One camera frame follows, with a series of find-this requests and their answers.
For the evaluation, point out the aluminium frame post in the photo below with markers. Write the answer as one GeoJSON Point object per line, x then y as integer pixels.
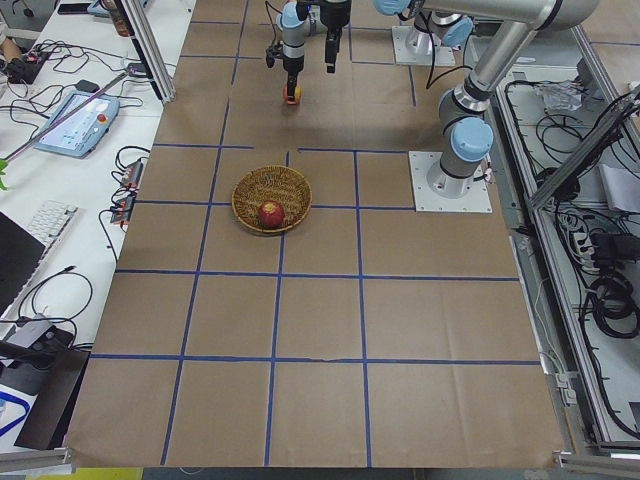
{"type": "Point", "coordinates": [147, 49]}

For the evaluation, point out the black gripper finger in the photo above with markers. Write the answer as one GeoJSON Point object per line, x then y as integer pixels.
{"type": "Point", "coordinates": [330, 51]}
{"type": "Point", "coordinates": [337, 43]}

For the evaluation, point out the woven wicker basket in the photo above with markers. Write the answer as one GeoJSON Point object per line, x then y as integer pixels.
{"type": "Point", "coordinates": [271, 199]}

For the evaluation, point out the white keyboard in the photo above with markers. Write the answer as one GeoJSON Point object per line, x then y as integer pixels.
{"type": "Point", "coordinates": [50, 221]}

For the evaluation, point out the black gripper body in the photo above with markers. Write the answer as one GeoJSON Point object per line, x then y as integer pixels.
{"type": "Point", "coordinates": [292, 66]}
{"type": "Point", "coordinates": [332, 15]}

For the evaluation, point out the red apple on plate right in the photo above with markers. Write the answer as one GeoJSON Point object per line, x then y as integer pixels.
{"type": "Point", "coordinates": [292, 96]}

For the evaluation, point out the teach pendant tablet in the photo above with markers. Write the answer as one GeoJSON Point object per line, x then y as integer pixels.
{"type": "Point", "coordinates": [80, 134]}

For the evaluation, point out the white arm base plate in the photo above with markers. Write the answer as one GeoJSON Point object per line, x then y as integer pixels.
{"type": "Point", "coordinates": [415, 48]}
{"type": "Point", "coordinates": [434, 191]}

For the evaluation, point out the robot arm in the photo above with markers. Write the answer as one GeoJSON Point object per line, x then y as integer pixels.
{"type": "Point", "coordinates": [468, 137]}
{"type": "Point", "coordinates": [294, 21]}

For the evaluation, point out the dark red apple in basket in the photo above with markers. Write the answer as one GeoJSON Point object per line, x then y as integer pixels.
{"type": "Point", "coordinates": [271, 215]}

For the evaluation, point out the black laptop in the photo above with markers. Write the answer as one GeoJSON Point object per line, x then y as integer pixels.
{"type": "Point", "coordinates": [21, 254]}

